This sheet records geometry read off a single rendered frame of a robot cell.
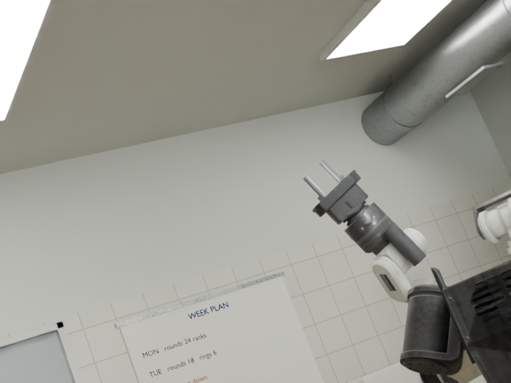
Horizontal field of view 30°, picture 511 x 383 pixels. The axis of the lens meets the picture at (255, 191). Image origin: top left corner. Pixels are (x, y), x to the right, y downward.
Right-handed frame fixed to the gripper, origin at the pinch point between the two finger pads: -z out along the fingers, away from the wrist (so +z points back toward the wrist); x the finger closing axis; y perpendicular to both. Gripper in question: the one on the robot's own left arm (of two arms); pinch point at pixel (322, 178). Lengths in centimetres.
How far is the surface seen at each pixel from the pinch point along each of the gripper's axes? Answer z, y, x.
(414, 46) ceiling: -33, -393, 152
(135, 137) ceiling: -108, -363, -17
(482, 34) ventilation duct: -7, -328, 166
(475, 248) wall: 94, -458, 101
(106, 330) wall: -34, -337, -105
